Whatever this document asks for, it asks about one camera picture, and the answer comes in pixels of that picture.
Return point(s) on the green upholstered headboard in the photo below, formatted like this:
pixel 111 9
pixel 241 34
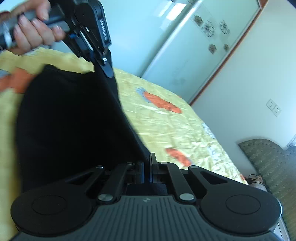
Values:
pixel 277 168

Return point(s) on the white wall socket pair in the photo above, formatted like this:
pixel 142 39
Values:
pixel 272 106

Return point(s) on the person's left hand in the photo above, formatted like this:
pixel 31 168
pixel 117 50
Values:
pixel 32 34

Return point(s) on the yellow floral quilt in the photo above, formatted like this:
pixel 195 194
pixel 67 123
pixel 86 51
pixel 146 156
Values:
pixel 167 125

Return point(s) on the glass wardrobe sliding door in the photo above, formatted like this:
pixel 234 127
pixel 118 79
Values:
pixel 200 44

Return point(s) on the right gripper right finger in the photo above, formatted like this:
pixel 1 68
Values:
pixel 153 168

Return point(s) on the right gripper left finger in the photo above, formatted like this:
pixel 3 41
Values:
pixel 140 172

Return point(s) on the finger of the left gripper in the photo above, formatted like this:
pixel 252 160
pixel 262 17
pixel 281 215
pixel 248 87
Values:
pixel 103 65

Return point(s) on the black pants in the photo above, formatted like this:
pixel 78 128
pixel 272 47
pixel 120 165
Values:
pixel 69 123

